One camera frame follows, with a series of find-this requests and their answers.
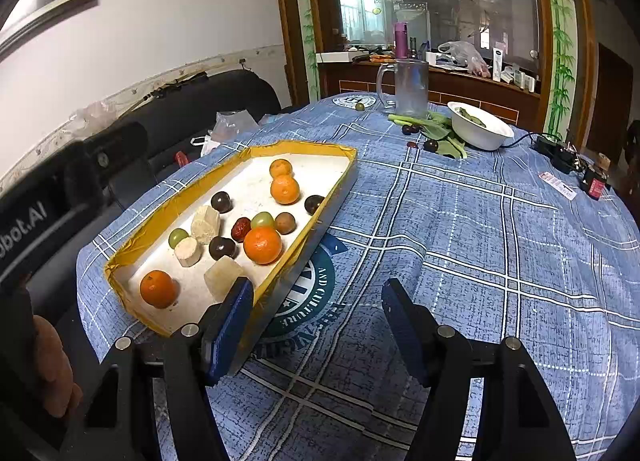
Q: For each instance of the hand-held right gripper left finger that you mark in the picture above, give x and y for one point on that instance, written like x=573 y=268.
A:
x=230 y=326

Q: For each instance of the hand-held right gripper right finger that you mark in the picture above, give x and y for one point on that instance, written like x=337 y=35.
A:
x=400 y=326

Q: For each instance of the dark purple plum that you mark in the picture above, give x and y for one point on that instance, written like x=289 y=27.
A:
x=222 y=248
x=411 y=129
x=431 y=145
x=314 y=204
x=221 y=202

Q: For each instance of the orange mandarin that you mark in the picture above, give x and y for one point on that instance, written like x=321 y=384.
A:
x=285 y=189
x=158 y=289
x=280 y=168
x=262 y=244

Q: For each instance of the brown longan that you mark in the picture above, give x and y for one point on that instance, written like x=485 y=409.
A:
x=285 y=222

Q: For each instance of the yellow tray with white foam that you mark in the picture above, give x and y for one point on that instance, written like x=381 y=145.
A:
x=250 y=168

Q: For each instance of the person's left hand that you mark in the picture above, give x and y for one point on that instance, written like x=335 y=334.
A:
x=55 y=366

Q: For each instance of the pale foam block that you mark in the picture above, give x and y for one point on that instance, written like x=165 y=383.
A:
x=224 y=278

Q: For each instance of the round pale foam piece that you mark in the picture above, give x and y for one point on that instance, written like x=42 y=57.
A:
x=188 y=251

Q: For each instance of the blue plaid tablecloth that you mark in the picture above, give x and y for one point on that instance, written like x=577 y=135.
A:
x=450 y=241

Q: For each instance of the tan foam chunk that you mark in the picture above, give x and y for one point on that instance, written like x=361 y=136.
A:
x=205 y=224

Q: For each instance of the red plastic bag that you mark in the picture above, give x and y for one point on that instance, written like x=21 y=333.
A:
x=180 y=157

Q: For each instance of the green leafy vegetables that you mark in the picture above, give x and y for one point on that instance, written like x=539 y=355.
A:
x=442 y=133

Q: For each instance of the white bowl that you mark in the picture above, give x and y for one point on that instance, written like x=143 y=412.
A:
x=482 y=137

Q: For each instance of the white paper packet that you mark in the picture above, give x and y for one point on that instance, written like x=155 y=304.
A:
x=557 y=184

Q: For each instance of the green leaves in bowl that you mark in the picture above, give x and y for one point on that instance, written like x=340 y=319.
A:
x=472 y=118

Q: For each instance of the black sofa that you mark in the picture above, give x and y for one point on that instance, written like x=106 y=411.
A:
x=235 y=91

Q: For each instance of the black power adapter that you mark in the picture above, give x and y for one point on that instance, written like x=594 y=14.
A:
x=555 y=151

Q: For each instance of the clear glass pitcher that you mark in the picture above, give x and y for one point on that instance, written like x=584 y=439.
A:
x=410 y=86

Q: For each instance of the dark jar with red label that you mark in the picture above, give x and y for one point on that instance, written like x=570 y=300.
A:
x=595 y=181

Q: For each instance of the wooden sideboard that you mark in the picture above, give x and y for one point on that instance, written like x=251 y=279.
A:
x=450 y=86

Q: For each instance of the flat white box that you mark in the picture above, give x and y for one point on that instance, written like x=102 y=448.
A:
x=335 y=57

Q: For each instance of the crumpled clear plastic bag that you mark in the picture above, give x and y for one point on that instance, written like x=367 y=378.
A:
x=462 y=56

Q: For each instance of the tall white carton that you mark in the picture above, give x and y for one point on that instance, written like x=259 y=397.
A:
x=498 y=63

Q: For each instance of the purple thermos bottle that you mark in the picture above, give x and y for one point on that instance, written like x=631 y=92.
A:
x=401 y=38

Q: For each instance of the wooden glass partition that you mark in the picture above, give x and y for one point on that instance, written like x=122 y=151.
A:
x=282 y=16

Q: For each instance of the brown wooden door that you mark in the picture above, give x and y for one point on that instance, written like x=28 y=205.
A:
x=612 y=101

